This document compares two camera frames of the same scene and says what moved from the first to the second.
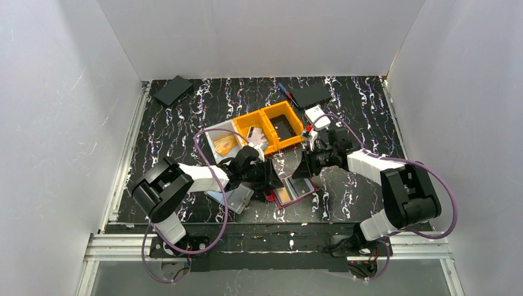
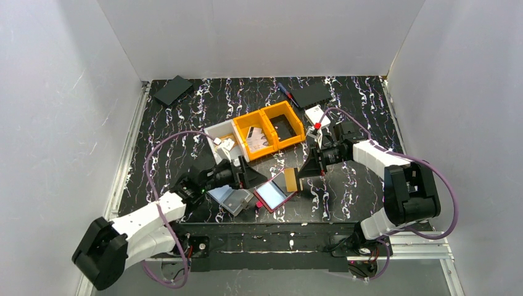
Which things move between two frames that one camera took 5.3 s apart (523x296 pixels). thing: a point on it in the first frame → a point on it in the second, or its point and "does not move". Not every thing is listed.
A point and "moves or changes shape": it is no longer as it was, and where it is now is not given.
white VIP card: (256, 136) does not move
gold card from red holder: (284, 194) → (290, 179)
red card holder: (293, 190) moves or changes shape
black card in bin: (284, 129) does not move
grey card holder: (237, 198) does not move
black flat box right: (307, 97) does not move
